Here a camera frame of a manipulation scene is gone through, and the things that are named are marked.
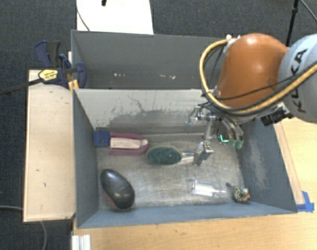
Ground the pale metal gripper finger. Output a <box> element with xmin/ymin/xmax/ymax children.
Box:
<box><xmin>181</xmin><ymin>149</ymin><xmax>215</xmax><ymax>167</ymax></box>
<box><xmin>183</xmin><ymin>141</ymin><xmax>213</xmax><ymax>158</ymax></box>

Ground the clear plastic piece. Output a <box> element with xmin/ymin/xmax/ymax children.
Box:
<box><xmin>186</xmin><ymin>178</ymin><xmax>229</xmax><ymax>199</ymax></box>

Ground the dark green oval brush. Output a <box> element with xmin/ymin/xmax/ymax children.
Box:
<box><xmin>146</xmin><ymin>144</ymin><xmax>183</xmax><ymax>167</ymax></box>

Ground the grey metal bin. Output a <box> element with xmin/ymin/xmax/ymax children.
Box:
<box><xmin>70</xmin><ymin>29</ymin><xmax>298</xmax><ymax>230</ymax></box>

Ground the black oval object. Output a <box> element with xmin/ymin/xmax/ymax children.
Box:
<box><xmin>99</xmin><ymin>168</ymin><xmax>136</xmax><ymax>213</ymax></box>

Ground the blue ribbed block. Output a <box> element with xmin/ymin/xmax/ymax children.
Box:
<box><xmin>93</xmin><ymin>129</ymin><xmax>112</xmax><ymax>148</ymax></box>

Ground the pale wood board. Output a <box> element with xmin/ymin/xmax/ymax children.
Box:
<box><xmin>23</xmin><ymin>69</ymin><xmax>78</xmax><ymax>222</ymax></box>

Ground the black cylinder on white bracket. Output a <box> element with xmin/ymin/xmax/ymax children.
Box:
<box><xmin>261</xmin><ymin>107</ymin><xmax>294</xmax><ymax>127</ymax></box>

